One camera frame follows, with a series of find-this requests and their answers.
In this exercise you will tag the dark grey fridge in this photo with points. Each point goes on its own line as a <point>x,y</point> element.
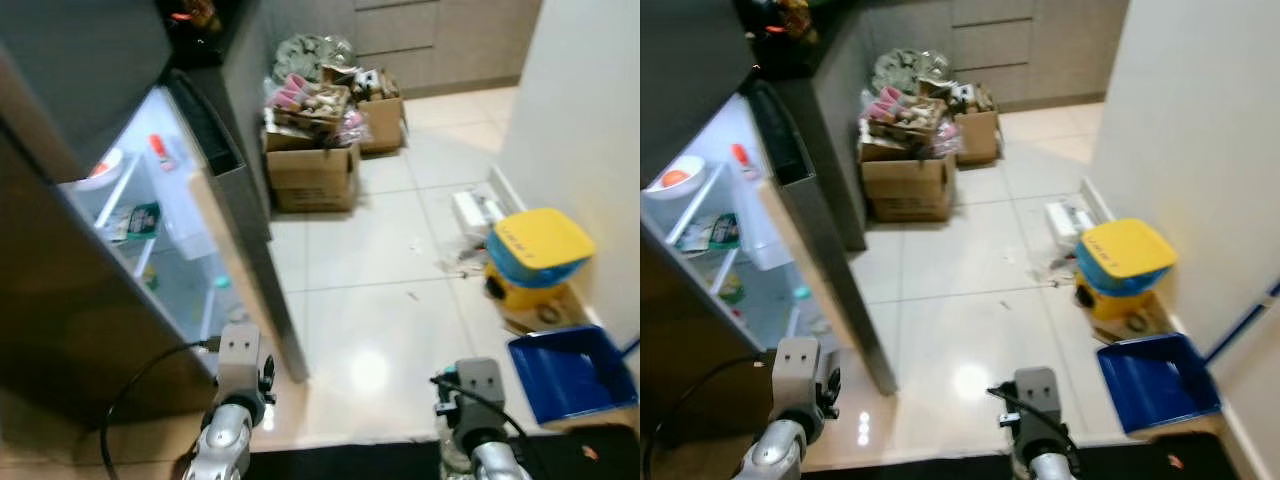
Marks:
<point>690,370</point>
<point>60,330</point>

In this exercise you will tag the green food packet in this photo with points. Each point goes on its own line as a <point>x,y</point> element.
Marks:
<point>720,232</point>
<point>140,220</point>

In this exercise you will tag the red cap white bottle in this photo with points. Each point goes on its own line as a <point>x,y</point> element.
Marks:
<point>160,150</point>
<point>740,158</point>

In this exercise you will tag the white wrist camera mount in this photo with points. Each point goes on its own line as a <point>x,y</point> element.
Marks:
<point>482,385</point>
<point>798,365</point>
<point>1038,395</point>
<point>240,355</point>

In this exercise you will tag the silver patterned bag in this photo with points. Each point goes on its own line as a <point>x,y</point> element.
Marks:
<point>310,55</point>
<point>905,68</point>

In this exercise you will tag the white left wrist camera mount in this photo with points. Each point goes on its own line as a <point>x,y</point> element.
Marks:
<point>798,365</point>
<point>240,355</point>

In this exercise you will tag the small cardboard box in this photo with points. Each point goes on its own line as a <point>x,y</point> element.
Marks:
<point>978,138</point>
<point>385,125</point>

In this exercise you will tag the white bowl orange food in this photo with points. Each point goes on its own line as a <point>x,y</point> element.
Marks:
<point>100,175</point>
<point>675,180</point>

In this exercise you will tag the green yellow jar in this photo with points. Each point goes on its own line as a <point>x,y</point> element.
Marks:
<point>150,278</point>
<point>732,290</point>

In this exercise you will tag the large cardboard box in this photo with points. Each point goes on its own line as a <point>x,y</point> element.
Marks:
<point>908,190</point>
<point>312,180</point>

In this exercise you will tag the blue plastic tray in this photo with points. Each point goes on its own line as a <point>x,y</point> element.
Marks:
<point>570,375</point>
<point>1155,385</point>

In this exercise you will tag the yellow lidded bin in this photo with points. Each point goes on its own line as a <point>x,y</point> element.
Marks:
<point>540,240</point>
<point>1125,250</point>

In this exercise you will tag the blue pole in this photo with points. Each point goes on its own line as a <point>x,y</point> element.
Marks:
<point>632,347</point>
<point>1240,322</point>

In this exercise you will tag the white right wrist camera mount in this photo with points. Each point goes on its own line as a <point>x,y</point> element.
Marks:
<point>1038,395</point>
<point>482,385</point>

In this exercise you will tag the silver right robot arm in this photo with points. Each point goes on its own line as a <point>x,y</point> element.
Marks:
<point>495,462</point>
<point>1050,468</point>

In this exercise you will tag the pink plastic item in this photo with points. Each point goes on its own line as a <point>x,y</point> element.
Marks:
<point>288,92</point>
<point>885,103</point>

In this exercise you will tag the flat cardboard piece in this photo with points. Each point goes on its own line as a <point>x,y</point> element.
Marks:
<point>560,315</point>
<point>1150,325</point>

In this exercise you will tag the cardboard tray of clutter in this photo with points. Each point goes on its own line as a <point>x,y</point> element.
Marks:
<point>310,105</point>
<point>905,115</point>

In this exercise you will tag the grey kitchen cabinets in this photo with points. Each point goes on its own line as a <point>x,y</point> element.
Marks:
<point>1040,50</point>
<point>440,40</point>

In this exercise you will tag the white power strip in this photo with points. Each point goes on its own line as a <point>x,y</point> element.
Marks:
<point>475,212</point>
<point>1068,222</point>

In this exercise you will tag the black doormat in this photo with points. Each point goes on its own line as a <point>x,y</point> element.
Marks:
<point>380,462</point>
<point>930,468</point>

